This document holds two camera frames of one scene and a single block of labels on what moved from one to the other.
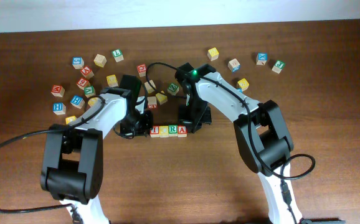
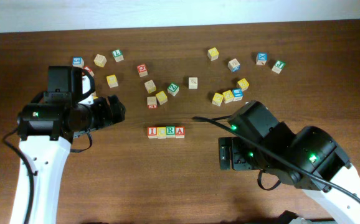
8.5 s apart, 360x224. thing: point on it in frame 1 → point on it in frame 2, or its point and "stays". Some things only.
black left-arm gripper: [126, 132] → [107, 118]
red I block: [154, 132] stays
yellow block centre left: [112, 81] stays
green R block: [172, 130] stays
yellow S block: [162, 98] stays
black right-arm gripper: [195, 124] → [239, 163]
